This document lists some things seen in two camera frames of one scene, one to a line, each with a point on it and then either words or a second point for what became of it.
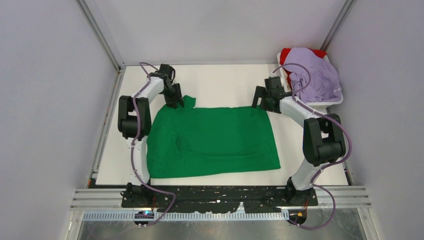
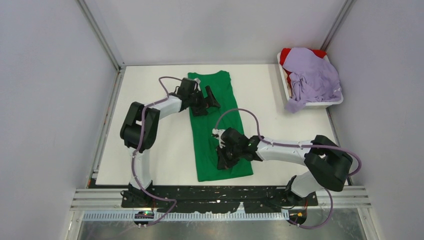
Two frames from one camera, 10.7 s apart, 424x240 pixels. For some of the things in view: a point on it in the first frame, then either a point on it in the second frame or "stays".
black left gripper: [171, 102] -> [210, 100]
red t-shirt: [285, 51] stays
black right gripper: [261, 92] -> [222, 162]
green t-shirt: [188, 140] -> [224, 117]
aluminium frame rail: [121, 68] stays
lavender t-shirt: [324, 86] stays
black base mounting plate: [216, 200] stays
